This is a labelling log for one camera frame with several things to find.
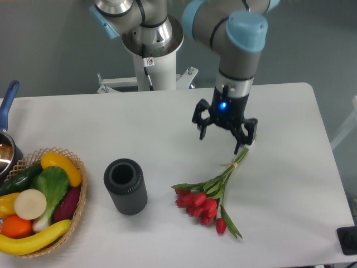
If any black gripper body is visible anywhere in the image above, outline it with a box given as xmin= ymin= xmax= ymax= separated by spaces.
xmin=209 ymin=88 xmax=249 ymax=129

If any green bok choy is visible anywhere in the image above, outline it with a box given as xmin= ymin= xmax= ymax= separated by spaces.
xmin=31 ymin=166 xmax=69 ymax=233

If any yellow bell pepper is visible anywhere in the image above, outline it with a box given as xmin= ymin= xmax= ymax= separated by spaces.
xmin=0 ymin=193 xmax=20 ymax=219

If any dark grey ribbed vase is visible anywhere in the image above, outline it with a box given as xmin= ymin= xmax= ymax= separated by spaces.
xmin=104 ymin=159 xmax=148 ymax=216

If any blue handled saucepan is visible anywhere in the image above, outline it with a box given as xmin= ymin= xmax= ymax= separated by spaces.
xmin=1 ymin=80 xmax=23 ymax=185

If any yellow banana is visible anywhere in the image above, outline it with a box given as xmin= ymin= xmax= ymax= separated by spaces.
xmin=1 ymin=219 xmax=71 ymax=256

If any black cable on pedestal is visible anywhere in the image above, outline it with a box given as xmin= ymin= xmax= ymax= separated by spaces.
xmin=141 ymin=44 xmax=155 ymax=92

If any cream round slice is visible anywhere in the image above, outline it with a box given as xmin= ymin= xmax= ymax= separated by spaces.
xmin=14 ymin=189 xmax=47 ymax=220

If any green cucumber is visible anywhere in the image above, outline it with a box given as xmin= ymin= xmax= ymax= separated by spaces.
xmin=1 ymin=163 xmax=42 ymax=196

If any woven wicker basket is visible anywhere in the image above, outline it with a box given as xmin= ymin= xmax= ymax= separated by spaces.
xmin=1 ymin=147 xmax=88 ymax=258

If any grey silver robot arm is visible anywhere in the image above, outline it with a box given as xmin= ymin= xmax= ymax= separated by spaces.
xmin=89 ymin=1 xmax=277 ymax=147

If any yellow squash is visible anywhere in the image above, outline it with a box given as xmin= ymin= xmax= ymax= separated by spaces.
xmin=40 ymin=151 xmax=82 ymax=188

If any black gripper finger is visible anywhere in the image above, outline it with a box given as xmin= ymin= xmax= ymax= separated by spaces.
xmin=230 ymin=118 xmax=258 ymax=155
xmin=192 ymin=99 xmax=216 ymax=140

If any purple sweet potato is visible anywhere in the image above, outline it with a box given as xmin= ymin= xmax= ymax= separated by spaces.
xmin=52 ymin=187 xmax=80 ymax=223

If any black device at edge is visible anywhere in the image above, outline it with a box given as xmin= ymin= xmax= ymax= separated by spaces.
xmin=336 ymin=226 xmax=356 ymax=256

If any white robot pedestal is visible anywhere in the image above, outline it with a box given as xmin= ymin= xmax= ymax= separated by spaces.
xmin=96 ymin=15 xmax=199 ymax=94

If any orange fruit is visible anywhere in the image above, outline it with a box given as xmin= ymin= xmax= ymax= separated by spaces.
xmin=1 ymin=215 xmax=32 ymax=239

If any red tulip bouquet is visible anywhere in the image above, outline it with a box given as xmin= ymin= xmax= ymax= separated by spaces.
xmin=171 ymin=145 xmax=252 ymax=238

